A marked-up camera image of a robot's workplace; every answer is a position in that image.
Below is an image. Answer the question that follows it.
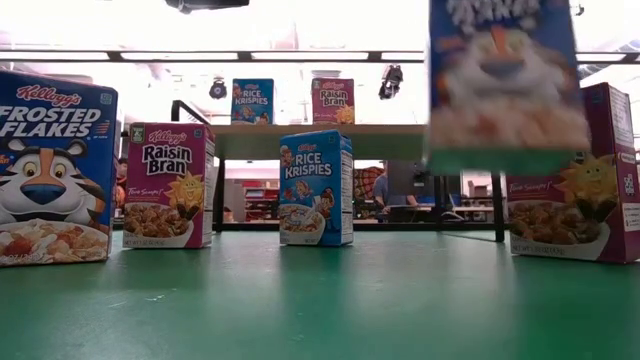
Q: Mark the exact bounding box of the blue Rice Krispies cereal box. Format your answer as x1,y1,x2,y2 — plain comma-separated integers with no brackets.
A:
230,77,276,126
278,129,355,248

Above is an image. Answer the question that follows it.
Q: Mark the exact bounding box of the magenta Raisin Bran cereal box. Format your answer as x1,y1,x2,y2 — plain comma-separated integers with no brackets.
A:
505,82,640,265
310,76,356,126
122,121,217,250

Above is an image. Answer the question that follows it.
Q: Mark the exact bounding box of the navy Frosted Flakes cereal box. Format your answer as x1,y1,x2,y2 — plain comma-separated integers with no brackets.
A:
0,68,120,268
423,0,592,176

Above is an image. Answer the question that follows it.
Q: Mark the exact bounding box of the red storage shelf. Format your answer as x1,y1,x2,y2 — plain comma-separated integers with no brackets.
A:
243,179,280,221

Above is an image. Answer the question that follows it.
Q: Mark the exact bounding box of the orange patterned fabric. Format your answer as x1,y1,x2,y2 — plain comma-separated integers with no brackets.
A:
353,166,386,201

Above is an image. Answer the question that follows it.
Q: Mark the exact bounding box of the person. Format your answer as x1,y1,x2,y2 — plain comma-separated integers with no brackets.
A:
372,160,421,221

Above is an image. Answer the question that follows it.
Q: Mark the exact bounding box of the dark grey monitor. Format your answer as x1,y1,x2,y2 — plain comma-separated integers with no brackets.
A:
387,159,436,206

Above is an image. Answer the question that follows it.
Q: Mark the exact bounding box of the green table mat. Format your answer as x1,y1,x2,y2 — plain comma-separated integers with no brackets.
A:
0,228,640,360

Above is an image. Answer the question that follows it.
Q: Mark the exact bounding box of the black aluminium table frame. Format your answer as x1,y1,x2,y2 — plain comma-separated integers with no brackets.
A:
0,48,640,234

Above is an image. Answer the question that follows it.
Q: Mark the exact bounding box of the black clamp mount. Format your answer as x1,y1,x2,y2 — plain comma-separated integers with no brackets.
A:
378,63,405,101
208,77,229,101

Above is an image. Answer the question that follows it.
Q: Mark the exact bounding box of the wooden shelf with black frame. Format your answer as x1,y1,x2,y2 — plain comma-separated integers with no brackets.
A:
170,98,506,244

